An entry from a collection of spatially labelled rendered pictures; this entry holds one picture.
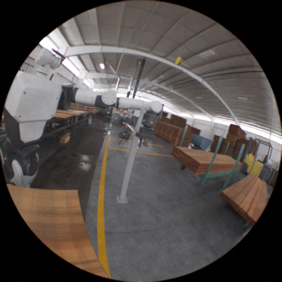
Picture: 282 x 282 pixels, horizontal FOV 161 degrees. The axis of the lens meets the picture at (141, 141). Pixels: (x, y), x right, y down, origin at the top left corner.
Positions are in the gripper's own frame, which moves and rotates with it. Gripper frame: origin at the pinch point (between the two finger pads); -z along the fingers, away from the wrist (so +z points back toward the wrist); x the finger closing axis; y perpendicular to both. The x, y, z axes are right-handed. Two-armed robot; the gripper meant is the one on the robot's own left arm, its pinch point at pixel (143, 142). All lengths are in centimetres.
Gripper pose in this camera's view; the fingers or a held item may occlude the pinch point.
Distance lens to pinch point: 63.4
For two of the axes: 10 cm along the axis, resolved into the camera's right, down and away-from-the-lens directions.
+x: 9.4, 1.6, 3.1
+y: -2.5, -3.0, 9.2
